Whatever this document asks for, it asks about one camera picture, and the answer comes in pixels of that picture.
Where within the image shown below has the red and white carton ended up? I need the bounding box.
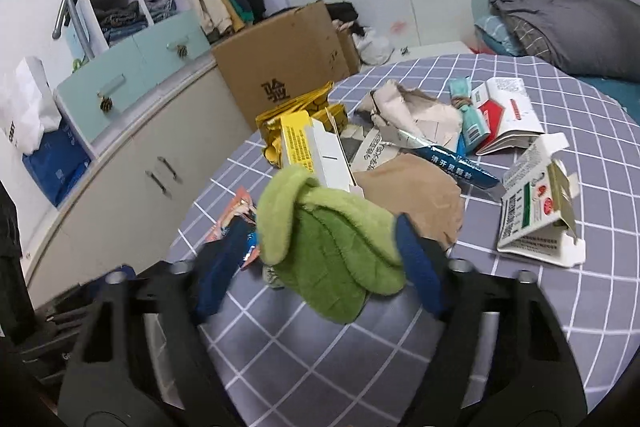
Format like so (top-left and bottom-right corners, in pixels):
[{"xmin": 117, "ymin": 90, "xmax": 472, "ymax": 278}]
[{"xmin": 470, "ymin": 77, "xmax": 543, "ymax": 156}]

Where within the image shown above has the blue shopping bag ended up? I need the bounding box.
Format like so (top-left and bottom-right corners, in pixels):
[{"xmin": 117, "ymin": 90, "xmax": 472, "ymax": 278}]
[{"xmin": 22, "ymin": 119, "xmax": 93, "ymax": 208}]

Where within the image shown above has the beige paper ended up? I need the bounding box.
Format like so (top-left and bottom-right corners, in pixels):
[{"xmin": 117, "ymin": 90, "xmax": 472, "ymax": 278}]
[{"xmin": 356, "ymin": 82, "xmax": 463, "ymax": 152}]

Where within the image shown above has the grey plaid pillow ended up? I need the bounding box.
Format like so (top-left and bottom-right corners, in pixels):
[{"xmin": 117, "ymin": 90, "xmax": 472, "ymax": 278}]
[{"xmin": 505, "ymin": 14, "xmax": 551, "ymax": 58}]

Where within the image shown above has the white printed paper wrapper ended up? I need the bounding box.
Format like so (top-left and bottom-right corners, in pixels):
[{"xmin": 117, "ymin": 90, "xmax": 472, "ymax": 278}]
[{"xmin": 350, "ymin": 127, "xmax": 401, "ymax": 174}]

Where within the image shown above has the black clothes pile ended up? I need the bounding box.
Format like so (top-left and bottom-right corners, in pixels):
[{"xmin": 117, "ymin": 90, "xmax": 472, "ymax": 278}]
[{"xmin": 325, "ymin": 1, "xmax": 368, "ymax": 35}]

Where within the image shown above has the teal drawer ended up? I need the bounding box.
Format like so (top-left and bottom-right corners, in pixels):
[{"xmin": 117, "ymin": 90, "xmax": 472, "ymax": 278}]
[
  {"xmin": 136, "ymin": 9, "xmax": 212, "ymax": 75},
  {"xmin": 54, "ymin": 36, "xmax": 147, "ymax": 146}
]

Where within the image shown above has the teal bed sheet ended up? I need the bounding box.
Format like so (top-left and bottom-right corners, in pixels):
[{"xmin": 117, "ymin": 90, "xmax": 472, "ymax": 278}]
[{"xmin": 575, "ymin": 74, "xmax": 640, "ymax": 122}]

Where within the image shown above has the white low cabinet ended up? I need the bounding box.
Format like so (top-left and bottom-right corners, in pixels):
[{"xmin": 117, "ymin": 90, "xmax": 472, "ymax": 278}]
[{"xmin": 20, "ymin": 54, "xmax": 261, "ymax": 293}]

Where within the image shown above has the grey quilt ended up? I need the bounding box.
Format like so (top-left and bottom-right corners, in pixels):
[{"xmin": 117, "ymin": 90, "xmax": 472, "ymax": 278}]
[{"xmin": 489, "ymin": 0, "xmax": 640, "ymax": 82}]

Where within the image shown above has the white paper bag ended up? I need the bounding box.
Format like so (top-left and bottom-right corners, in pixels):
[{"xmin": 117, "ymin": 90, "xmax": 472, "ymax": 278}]
[{"xmin": 0, "ymin": 56, "xmax": 63, "ymax": 155}]

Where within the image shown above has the large folded jeans stack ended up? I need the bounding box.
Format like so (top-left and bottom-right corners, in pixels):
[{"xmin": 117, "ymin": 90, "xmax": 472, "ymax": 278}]
[{"xmin": 95, "ymin": 1, "xmax": 149, "ymax": 45}]

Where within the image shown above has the white and green medicine box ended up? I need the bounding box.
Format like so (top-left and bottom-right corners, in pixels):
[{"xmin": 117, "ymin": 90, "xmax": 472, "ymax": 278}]
[{"xmin": 496, "ymin": 133, "xmax": 587, "ymax": 268}]

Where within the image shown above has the small folded jeans stack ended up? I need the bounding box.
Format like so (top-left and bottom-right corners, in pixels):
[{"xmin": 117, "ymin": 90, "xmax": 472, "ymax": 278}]
[{"xmin": 147, "ymin": 0, "xmax": 178, "ymax": 24}]

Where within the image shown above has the grey checked tablecloth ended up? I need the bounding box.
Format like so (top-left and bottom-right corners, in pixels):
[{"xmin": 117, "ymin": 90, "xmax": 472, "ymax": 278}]
[{"xmin": 170, "ymin": 53, "xmax": 640, "ymax": 427}]

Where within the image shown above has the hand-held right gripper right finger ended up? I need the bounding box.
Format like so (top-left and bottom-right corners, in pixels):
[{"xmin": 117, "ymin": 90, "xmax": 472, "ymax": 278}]
[{"xmin": 394, "ymin": 214, "xmax": 588, "ymax": 427}]

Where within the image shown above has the green fleece cloth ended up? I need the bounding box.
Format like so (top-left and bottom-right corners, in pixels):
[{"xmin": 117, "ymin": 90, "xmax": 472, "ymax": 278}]
[{"xmin": 256, "ymin": 164, "xmax": 407, "ymax": 324}]

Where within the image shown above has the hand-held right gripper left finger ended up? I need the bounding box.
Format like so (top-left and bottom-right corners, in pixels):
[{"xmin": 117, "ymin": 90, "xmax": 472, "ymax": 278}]
[{"xmin": 59, "ymin": 227, "xmax": 256, "ymax": 427}]

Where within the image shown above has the white plastic bag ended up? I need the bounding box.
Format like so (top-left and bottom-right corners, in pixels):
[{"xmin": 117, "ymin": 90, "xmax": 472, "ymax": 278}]
[{"xmin": 352, "ymin": 27, "xmax": 396, "ymax": 64}]

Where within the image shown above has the teal tube pack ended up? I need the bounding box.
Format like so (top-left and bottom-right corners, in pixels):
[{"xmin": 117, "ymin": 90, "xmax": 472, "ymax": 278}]
[{"xmin": 447, "ymin": 78, "xmax": 488, "ymax": 152}]

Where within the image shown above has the black wide strap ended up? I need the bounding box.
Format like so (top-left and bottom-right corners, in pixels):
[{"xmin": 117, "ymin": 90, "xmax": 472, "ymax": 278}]
[{"xmin": 0, "ymin": 182, "xmax": 32, "ymax": 344}]

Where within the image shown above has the brown paper sheet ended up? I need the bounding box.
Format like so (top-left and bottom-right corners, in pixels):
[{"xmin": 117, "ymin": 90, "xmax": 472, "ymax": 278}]
[{"xmin": 356, "ymin": 153, "xmax": 466, "ymax": 253}]

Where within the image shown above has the gold foil packet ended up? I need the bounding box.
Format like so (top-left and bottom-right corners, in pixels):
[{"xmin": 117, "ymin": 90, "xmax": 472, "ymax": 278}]
[{"xmin": 256, "ymin": 82, "xmax": 348, "ymax": 168}]

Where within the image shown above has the large cardboard box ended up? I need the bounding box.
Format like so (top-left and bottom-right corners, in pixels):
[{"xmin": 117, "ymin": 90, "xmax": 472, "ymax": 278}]
[{"xmin": 211, "ymin": 0, "xmax": 351, "ymax": 130}]

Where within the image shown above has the orange snack packet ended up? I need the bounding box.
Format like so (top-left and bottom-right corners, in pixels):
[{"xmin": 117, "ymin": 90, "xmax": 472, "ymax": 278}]
[{"xmin": 202, "ymin": 187, "xmax": 263, "ymax": 273}]

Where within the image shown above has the yellow and white carton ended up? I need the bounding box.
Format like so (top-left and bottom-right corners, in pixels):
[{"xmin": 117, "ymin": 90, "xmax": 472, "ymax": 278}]
[{"xmin": 279, "ymin": 112, "xmax": 363, "ymax": 195}]

